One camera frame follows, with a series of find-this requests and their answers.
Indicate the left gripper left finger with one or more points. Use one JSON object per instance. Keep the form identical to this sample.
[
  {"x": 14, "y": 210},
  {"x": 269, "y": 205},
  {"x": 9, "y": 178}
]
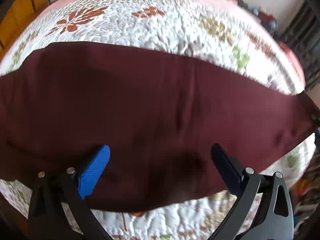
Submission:
[{"x": 57, "y": 209}]

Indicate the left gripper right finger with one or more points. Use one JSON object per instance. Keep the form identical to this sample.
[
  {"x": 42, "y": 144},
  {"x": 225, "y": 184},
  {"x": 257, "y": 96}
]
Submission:
[{"x": 274, "y": 216}]

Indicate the maroon pants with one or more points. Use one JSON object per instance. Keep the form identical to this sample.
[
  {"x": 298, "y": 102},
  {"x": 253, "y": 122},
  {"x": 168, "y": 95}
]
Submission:
[{"x": 158, "y": 113}]

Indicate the dark window curtain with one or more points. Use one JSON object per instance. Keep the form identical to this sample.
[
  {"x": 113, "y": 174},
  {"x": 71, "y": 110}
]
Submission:
[{"x": 302, "y": 36}]

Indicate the white floral quilt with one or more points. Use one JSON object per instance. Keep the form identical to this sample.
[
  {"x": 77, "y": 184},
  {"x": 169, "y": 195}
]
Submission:
[{"x": 194, "y": 219}]

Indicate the orange wooden wardrobe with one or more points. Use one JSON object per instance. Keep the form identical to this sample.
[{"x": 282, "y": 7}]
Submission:
[{"x": 16, "y": 15}]

